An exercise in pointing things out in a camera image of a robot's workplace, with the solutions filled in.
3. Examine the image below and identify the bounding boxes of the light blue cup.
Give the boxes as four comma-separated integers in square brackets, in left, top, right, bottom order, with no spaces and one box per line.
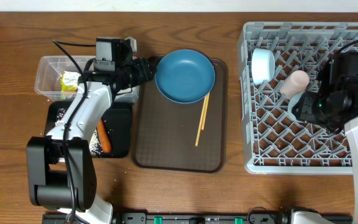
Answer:
[287,93,303,123]

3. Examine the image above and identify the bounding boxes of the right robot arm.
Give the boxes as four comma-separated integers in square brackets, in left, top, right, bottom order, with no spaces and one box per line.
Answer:
[291,52,358,223]

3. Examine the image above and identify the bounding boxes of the orange carrot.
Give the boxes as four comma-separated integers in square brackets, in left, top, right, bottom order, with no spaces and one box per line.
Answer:
[97,120,112,153]

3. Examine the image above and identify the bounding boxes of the yellow green snack wrapper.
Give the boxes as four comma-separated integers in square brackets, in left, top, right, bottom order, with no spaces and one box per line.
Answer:
[60,71,80,100]

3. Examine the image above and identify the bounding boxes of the clear plastic bin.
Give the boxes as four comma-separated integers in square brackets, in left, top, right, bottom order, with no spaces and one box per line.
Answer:
[34,55,140,103]

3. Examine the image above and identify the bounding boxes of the brown serving tray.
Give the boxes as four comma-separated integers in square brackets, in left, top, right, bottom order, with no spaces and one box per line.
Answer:
[131,58,228,173]

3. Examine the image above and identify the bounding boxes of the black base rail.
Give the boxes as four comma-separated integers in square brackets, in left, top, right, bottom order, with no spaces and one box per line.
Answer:
[42,207,354,224]

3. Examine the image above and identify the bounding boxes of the black plastic tray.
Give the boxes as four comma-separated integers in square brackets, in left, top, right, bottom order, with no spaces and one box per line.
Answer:
[44,101,132,158]

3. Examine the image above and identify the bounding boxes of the grey dishwasher rack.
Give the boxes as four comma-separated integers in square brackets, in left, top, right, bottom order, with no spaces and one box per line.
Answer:
[237,22,358,175]

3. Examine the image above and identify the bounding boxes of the light blue bowl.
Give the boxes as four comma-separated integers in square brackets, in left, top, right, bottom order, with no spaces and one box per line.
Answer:
[251,49,275,85]

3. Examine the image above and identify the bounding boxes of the wooden chopstick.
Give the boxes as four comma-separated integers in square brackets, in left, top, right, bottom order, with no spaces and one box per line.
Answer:
[201,93,210,130]
[195,94,208,147]

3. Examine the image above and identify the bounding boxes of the pink cup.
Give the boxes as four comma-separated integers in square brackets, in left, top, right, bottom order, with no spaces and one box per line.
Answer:
[280,70,310,100]

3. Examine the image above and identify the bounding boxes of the dark blue plate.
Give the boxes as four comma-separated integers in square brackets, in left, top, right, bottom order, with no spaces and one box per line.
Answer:
[155,49,216,104]

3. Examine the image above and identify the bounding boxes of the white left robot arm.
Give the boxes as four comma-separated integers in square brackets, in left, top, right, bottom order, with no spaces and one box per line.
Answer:
[26,37,157,223]

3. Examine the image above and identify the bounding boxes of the pile of white rice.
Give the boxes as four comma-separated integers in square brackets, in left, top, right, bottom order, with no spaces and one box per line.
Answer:
[54,108,103,157]

